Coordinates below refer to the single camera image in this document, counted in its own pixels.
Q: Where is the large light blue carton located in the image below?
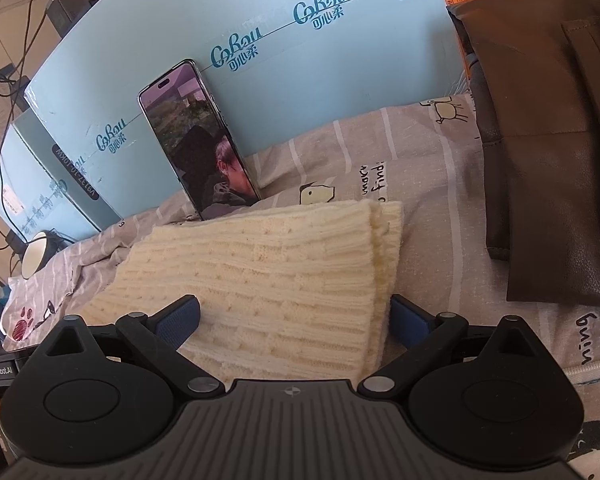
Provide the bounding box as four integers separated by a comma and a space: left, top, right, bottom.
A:
24, 0, 467, 233

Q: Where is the small light blue carton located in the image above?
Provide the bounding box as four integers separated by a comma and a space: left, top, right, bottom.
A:
0, 110, 98, 245

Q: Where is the brown leather garment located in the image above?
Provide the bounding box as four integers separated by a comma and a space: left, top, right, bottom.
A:
447, 0, 600, 308

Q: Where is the cream knitted sweater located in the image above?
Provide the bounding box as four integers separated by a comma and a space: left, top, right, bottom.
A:
82, 199, 405, 386

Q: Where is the black cable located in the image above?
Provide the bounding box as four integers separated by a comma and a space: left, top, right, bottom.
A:
0, 0, 63, 266

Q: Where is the smartphone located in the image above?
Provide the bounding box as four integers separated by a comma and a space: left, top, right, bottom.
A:
138, 59, 262, 221

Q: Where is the white round lamp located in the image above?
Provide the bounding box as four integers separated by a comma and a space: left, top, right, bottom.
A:
21, 230, 77, 281

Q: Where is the white paw print cloth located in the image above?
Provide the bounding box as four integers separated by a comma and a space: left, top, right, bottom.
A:
2, 272, 83, 353

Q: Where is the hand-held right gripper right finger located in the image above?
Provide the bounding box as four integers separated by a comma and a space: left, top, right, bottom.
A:
357, 295, 538, 401

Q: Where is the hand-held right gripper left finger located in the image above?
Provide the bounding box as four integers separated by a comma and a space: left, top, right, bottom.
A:
45, 296, 226, 401

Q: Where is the black power adapter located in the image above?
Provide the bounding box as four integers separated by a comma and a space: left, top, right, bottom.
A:
47, 0, 90, 41

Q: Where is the grey printed bed sheet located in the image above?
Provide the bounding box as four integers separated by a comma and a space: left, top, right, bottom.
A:
0, 92, 600, 480

